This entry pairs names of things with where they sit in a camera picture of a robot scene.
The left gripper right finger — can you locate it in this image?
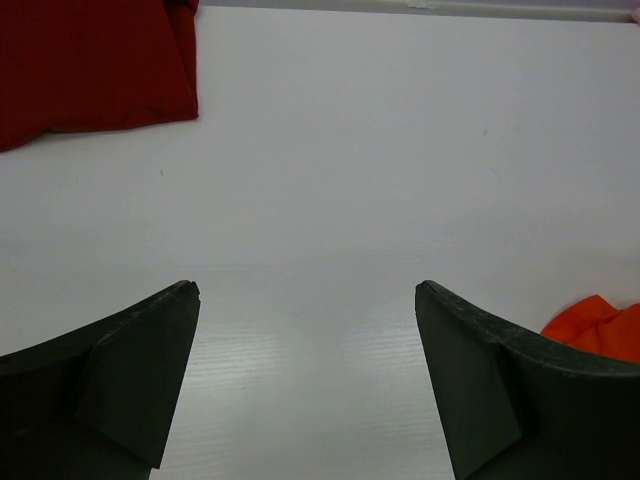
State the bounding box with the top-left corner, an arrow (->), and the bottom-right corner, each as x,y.
415,280 -> 639,479

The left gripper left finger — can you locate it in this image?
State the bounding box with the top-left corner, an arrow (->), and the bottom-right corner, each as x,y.
1,280 -> 200,479

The orange t-shirt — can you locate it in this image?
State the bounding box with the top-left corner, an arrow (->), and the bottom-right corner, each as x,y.
541,295 -> 640,364

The folded dark red t-shirt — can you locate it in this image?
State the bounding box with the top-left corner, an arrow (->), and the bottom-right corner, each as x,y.
1,1 -> 199,151

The back aluminium rail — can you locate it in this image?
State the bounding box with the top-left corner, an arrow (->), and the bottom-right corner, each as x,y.
201,0 -> 639,23

